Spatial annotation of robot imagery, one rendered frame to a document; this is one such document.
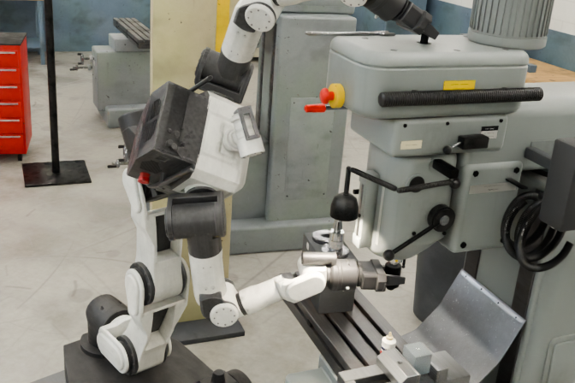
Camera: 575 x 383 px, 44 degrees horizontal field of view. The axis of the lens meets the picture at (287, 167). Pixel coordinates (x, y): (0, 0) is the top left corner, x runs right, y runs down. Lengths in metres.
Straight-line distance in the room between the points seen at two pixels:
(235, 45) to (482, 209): 0.78
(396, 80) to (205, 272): 0.70
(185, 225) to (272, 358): 2.04
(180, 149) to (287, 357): 2.14
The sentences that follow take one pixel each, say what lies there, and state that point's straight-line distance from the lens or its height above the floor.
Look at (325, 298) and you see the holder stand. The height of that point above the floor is 1.02.
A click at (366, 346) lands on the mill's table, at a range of 2.22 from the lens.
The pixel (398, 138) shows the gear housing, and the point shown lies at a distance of 1.72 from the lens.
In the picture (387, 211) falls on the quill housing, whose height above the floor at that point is 1.46.
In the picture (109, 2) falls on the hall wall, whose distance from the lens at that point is 10.71.
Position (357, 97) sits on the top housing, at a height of 1.78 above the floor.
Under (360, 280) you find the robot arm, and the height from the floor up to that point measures 1.23.
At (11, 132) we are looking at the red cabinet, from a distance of 6.27.
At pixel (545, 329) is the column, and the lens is 2.21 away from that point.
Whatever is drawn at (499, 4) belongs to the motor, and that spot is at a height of 1.99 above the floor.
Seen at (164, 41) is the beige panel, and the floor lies 1.56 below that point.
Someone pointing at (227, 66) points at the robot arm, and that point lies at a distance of 1.95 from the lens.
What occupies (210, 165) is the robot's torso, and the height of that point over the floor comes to 1.54.
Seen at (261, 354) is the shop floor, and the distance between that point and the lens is 3.80.
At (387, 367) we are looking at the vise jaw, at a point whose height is 1.05.
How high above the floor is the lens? 2.19
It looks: 20 degrees down
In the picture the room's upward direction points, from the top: 4 degrees clockwise
